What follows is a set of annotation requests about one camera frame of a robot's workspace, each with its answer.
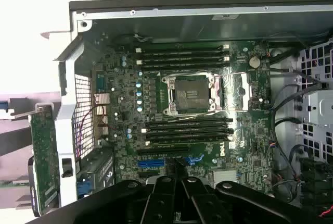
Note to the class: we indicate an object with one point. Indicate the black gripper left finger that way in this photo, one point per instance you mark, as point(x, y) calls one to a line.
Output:
point(161, 200)

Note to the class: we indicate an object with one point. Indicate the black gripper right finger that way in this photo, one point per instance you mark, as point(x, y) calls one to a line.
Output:
point(197, 200)

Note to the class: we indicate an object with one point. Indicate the short black expansion slot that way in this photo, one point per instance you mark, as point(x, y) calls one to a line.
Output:
point(148, 174)

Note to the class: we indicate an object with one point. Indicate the silver finned chipset heatsink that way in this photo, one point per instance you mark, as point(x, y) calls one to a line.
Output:
point(225, 177)

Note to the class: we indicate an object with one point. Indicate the blue expansion slot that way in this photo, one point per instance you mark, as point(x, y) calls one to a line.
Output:
point(151, 163)

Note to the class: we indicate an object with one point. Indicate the long black expansion slot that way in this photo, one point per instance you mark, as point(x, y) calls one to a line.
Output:
point(164, 150)

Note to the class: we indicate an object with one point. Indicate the black RAM slot white clips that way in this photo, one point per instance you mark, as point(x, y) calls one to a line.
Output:
point(182, 60)
point(187, 128)
point(182, 49)
point(147, 142)

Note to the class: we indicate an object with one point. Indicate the green motherboard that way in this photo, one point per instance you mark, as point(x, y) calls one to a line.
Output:
point(234, 135)

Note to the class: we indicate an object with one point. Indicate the blue card retainer clip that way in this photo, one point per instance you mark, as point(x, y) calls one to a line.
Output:
point(84, 190)

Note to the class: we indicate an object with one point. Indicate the thin metal locking lever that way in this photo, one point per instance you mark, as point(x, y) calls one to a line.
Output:
point(231, 73)
point(197, 116)

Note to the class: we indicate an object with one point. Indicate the CPU socket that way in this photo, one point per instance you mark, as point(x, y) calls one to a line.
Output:
point(191, 95)

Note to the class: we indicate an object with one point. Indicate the silver socket cover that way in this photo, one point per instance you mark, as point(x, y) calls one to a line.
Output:
point(231, 91)

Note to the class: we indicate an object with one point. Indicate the green RAM stick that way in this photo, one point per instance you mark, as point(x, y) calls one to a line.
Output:
point(13, 185)

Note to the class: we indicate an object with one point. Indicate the silver coin battery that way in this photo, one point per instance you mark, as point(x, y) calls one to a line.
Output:
point(254, 62)

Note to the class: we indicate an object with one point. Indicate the black open PC case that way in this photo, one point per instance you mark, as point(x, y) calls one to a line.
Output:
point(182, 30)

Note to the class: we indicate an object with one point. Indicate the hard disk with blue rails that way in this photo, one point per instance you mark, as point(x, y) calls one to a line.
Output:
point(2, 106)

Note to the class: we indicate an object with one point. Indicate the perforated metal drive cage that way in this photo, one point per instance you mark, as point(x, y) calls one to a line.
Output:
point(316, 57)

